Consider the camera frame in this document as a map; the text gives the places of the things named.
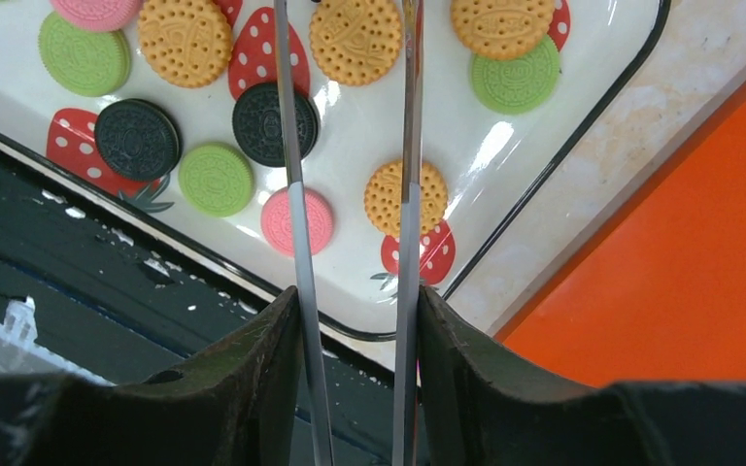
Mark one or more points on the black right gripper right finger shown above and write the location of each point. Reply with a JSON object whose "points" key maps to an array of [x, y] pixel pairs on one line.
{"points": [[486, 405]]}

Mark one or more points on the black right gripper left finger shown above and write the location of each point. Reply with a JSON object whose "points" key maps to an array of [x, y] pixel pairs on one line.
{"points": [[232, 403]]}

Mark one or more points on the metal tongs white handle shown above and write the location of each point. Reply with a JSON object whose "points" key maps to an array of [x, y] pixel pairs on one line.
{"points": [[405, 402]]}

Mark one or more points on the pink sandwich cookie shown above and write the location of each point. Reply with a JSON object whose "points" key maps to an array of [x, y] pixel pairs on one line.
{"points": [[276, 226], [98, 15]]}

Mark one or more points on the green sandwich cookie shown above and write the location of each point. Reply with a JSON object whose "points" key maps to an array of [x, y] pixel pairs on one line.
{"points": [[516, 86], [90, 64], [217, 179]]}

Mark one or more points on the orange box lid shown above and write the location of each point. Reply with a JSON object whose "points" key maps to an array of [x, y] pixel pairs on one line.
{"points": [[659, 291]]}

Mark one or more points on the yellow round biscuit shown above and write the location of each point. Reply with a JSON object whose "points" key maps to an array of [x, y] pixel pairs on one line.
{"points": [[501, 29], [188, 43], [356, 42], [382, 198]]}

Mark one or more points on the black sandwich cookie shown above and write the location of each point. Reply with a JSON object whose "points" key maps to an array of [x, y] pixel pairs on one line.
{"points": [[137, 140], [257, 126]]}

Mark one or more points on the white strawberry print tray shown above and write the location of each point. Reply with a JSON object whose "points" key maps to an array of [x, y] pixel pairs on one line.
{"points": [[492, 163]]}

